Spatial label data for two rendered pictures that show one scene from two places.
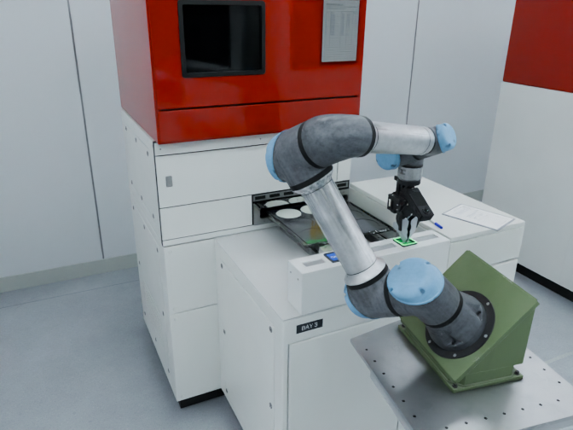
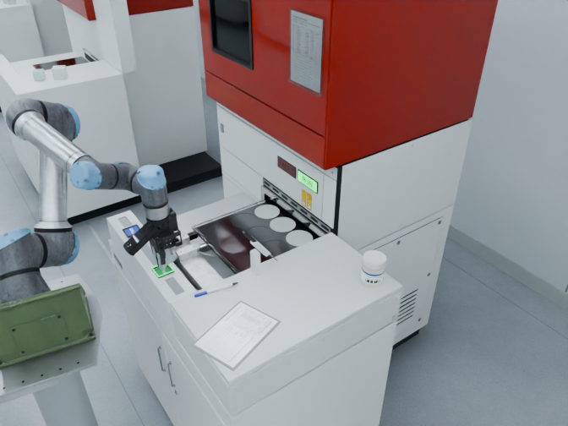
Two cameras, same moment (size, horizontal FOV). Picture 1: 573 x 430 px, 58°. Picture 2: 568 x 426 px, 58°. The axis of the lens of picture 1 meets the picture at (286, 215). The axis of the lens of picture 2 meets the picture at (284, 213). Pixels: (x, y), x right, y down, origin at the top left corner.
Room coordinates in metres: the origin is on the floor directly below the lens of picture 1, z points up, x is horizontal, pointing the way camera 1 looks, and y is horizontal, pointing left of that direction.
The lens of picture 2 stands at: (1.70, -1.69, 2.03)
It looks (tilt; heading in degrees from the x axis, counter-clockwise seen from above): 34 degrees down; 81
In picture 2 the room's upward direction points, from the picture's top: straight up
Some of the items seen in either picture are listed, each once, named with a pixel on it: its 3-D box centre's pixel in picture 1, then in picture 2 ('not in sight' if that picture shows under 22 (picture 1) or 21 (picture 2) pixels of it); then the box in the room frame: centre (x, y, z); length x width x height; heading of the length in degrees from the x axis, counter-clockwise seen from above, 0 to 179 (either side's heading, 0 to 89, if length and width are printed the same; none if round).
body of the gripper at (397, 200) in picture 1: (405, 195); (162, 230); (1.53, -0.38, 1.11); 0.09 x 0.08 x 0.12; 26
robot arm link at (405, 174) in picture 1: (408, 172); (156, 208); (1.52, -0.38, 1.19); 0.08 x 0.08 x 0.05
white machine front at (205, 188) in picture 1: (261, 182); (270, 171); (1.93, 0.10, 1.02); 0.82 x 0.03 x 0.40; 116
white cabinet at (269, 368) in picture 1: (355, 339); (243, 354); (1.75, -0.29, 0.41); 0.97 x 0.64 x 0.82; 116
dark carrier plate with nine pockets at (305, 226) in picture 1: (326, 218); (259, 234); (1.85, -0.15, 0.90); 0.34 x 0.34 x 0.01; 26
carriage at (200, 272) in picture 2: not in sight; (198, 270); (1.62, -0.29, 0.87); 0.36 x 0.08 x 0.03; 116
